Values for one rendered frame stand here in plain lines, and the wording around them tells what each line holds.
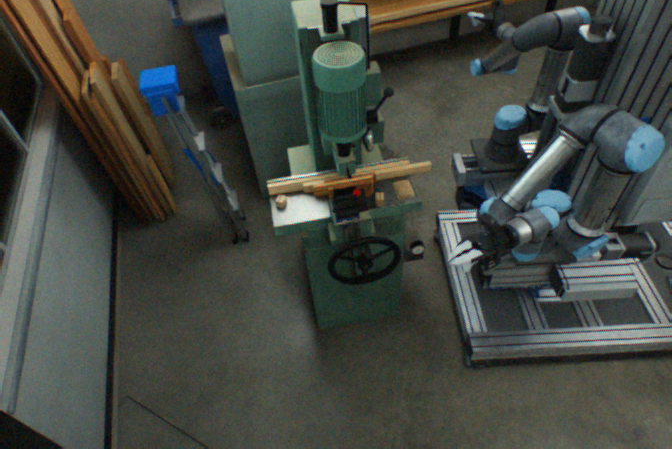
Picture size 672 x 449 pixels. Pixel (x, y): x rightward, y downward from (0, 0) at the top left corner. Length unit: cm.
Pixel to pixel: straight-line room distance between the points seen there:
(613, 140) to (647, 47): 33
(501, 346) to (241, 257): 153
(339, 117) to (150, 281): 179
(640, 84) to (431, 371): 154
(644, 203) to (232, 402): 198
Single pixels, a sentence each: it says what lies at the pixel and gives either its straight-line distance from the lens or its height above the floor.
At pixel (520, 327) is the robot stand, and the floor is 21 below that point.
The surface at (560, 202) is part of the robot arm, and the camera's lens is 180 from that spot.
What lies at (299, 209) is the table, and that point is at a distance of 187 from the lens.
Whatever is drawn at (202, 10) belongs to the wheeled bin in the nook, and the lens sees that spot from 338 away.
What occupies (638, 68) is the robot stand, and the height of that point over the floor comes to 147.
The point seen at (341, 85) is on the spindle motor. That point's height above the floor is 144.
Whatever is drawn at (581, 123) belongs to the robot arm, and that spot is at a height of 142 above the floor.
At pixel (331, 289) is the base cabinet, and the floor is 38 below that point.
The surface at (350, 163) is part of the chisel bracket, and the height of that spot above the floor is 106.
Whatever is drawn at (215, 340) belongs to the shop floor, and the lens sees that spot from 267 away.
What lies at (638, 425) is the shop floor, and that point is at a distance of 268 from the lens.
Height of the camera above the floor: 229
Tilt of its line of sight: 47 degrees down
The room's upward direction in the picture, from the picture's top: 5 degrees counter-clockwise
